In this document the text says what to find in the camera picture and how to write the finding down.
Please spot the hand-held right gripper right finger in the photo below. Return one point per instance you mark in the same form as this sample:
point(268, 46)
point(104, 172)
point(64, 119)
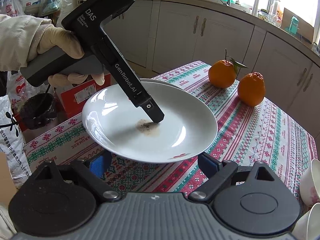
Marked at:
point(208, 162)

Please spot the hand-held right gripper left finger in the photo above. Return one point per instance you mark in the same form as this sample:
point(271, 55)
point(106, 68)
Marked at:
point(100, 163)

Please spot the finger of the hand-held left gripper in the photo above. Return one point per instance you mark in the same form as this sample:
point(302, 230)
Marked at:
point(156, 113)

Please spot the white floral plate with stain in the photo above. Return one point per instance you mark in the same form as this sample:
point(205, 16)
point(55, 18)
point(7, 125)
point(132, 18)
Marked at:
point(120, 110)

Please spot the white pink-flower bowl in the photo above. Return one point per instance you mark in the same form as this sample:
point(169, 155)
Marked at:
point(310, 222)
point(311, 182)

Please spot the person's left forearm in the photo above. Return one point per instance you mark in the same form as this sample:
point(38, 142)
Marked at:
point(20, 42)

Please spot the person's left hand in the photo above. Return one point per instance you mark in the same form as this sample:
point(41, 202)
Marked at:
point(62, 40)

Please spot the patterned tablecloth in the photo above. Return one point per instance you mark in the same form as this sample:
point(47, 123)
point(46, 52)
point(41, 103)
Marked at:
point(250, 140)

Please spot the red cardboard box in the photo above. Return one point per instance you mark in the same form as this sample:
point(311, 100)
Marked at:
point(75, 97)

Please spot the orange with green leaf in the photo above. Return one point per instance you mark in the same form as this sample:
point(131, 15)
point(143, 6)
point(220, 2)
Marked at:
point(222, 73)

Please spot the black pot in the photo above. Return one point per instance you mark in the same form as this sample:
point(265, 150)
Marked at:
point(37, 110)

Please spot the bumpy orange without leaf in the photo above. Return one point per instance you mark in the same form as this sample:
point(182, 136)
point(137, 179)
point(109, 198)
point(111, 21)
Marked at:
point(251, 90)

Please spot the white printed sack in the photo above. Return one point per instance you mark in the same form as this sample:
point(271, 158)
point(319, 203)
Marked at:
point(12, 142)

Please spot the white kitchen cabinets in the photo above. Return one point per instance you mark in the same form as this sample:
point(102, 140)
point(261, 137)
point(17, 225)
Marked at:
point(225, 37)

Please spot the red print plastic bag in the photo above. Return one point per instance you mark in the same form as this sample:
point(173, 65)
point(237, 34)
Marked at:
point(18, 87)

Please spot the stack of clear cups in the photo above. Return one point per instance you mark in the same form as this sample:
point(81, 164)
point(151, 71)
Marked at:
point(256, 5)

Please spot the glass mug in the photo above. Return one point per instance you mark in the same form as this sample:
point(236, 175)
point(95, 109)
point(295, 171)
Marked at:
point(274, 20)

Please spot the teal water bottle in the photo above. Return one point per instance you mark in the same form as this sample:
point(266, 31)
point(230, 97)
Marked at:
point(293, 26)

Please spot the brown cardboard sheet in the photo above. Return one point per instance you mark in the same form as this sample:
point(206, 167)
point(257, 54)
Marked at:
point(306, 27)

